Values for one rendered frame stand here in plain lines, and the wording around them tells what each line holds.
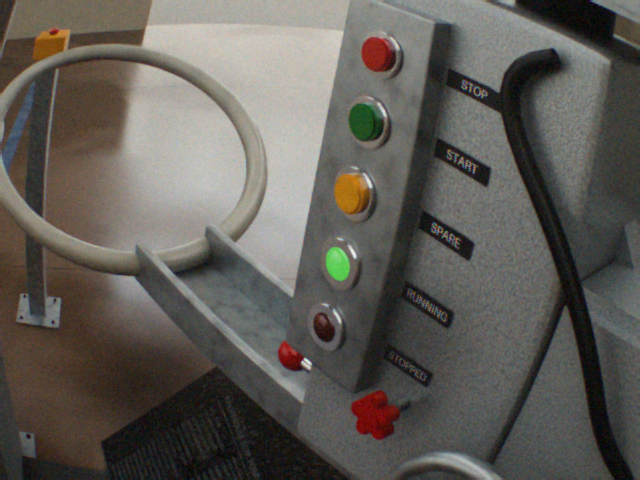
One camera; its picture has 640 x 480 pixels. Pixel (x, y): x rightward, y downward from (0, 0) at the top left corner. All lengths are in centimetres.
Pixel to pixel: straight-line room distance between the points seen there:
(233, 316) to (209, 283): 7
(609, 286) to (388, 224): 17
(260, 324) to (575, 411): 53
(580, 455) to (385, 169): 25
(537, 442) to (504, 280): 13
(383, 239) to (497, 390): 13
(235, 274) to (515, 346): 54
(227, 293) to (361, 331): 42
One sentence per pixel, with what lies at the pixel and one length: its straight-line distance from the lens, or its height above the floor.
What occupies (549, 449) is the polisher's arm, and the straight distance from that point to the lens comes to 53.
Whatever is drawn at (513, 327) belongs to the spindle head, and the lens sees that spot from 50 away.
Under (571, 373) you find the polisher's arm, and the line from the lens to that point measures 49.
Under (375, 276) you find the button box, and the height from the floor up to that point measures 133.
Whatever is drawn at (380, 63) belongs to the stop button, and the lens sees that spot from 51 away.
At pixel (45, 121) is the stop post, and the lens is 244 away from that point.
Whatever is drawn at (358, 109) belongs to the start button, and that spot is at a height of 143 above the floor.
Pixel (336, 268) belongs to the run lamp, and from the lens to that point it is 56.
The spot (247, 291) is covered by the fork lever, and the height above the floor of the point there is 109.
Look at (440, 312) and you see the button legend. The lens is 54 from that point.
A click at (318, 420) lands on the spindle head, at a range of 67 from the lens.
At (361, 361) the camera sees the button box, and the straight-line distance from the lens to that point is 58.
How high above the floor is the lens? 159
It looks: 27 degrees down
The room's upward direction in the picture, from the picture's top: 11 degrees clockwise
